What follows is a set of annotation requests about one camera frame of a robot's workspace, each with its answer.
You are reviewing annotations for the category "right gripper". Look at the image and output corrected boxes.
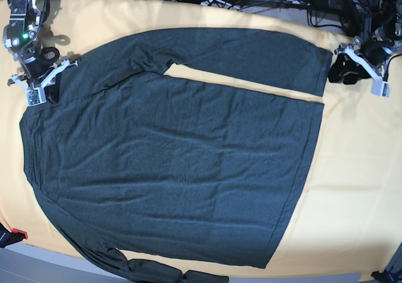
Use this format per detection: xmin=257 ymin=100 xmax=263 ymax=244
xmin=8 ymin=47 xmax=79 ymax=107

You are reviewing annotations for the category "dark grey long-sleeve shirt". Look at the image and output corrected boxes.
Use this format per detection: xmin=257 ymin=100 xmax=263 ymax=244
xmin=20 ymin=28 xmax=332 ymax=282

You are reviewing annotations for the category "black clamp right corner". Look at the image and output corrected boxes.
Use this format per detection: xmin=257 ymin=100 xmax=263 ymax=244
xmin=371 ymin=270 xmax=401 ymax=283

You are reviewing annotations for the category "red and black clamp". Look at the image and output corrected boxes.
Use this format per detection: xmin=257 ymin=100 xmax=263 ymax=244
xmin=0 ymin=224 xmax=28 ymax=248

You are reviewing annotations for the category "black power adapter box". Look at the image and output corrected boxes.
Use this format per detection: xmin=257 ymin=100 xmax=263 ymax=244
xmin=310 ymin=0 xmax=352 ymax=18

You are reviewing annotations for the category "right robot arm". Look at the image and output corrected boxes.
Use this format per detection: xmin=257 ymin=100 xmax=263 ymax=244
xmin=3 ymin=0 xmax=79 ymax=107

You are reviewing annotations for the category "yellow table cloth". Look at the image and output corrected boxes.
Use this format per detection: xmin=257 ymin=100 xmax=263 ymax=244
xmin=1 ymin=0 xmax=401 ymax=282

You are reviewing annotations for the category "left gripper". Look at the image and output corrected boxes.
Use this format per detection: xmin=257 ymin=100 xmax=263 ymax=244
xmin=328 ymin=36 xmax=391 ymax=97

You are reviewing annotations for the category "tangle of black cables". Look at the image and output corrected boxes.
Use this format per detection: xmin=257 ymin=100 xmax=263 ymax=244
xmin=306 ymin=0 xmax=378 ymax=41

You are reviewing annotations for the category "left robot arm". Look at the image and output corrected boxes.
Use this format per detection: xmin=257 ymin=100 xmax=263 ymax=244
xmin=328 ymin=0 xmax=401 ymax=97

